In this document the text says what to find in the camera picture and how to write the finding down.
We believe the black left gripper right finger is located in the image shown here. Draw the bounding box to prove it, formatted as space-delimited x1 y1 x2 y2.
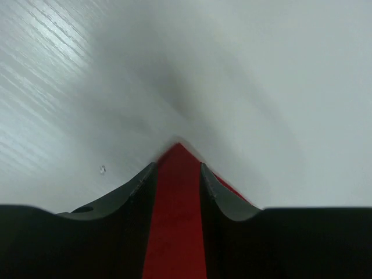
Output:
199 164 371 278

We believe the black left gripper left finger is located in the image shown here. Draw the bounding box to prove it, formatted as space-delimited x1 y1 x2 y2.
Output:
1 163 158 278

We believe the dark red t shirt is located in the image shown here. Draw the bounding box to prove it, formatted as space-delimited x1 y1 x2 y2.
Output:
142 142 256 279

